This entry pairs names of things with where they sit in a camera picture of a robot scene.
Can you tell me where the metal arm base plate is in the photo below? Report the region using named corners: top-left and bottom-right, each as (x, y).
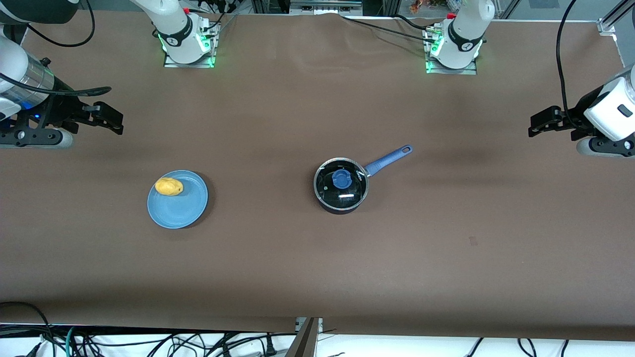
top-left (163, 19), bottom-right (217, 69)
top-left (425, 26), bottom-right (478, 75)

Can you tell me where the black looping arm cable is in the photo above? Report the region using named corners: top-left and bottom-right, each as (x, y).
top-left (25, 0), bottom-right (96, 49)

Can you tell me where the aluminium frame post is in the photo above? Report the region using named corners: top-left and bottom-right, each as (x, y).
top-left (285, 317), bottom-right (322, 357)

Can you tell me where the black cable across table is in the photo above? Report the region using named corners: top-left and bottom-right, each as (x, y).
top-left (341, 16), bottom-right (437, 39)

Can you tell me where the blue round plate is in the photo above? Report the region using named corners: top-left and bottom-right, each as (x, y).
top-left (147, 170), bottom-right (209, 230)

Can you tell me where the yellow potato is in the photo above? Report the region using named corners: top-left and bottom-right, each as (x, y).
top-left (155, 177), bottom-right (184, 196)

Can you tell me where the dark pot with blue handle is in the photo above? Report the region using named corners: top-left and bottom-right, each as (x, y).
top-left (313, 144), bottom-right (414, 215)

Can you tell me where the black floor cable arc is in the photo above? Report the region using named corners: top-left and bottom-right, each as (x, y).
top-left (0, 301), bottom-right (56, 357)

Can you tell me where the aluminium frame profile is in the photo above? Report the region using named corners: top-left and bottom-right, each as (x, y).
top-left (597, 0), bottom-right (635, 36)

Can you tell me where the grey equipment rack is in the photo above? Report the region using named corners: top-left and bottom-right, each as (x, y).
top-left (289, 0), bottom-right (364, 15)

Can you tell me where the glass lid with blue knob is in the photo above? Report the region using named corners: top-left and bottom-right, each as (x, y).
top-left (316, 158), bottom-right (369, 209)

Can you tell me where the brown table cover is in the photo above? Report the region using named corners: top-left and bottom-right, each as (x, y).
top-left (0, 11), bottom-right (635, 342)

